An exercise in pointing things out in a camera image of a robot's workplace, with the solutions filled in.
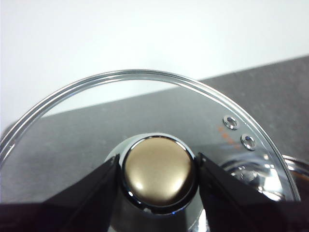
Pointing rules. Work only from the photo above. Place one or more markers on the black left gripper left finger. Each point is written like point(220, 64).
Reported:
point(72, 212)

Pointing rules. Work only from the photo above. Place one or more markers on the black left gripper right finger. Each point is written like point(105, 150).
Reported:
point(241, 210)

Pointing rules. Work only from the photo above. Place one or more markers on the glass lid with round knob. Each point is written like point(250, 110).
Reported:
point(158, 174)

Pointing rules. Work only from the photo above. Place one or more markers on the pale green electric steamer pot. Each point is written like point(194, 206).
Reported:
point(301, 178)

